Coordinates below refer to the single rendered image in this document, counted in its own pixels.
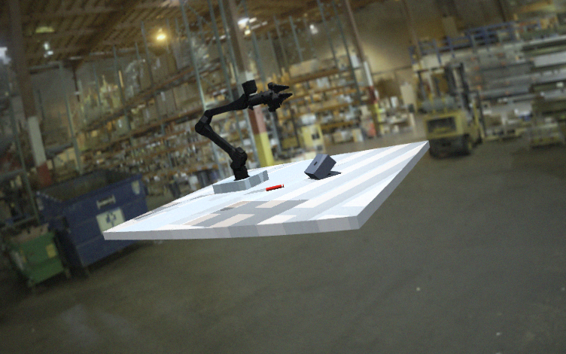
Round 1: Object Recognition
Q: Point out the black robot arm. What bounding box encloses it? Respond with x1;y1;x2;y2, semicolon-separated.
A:
195;80;261;181

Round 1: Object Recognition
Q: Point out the dark grey square panel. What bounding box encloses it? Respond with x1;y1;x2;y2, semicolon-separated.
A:
304;154;341;180

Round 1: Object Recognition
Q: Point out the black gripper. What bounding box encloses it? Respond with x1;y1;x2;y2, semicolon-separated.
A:
259;82;293;108

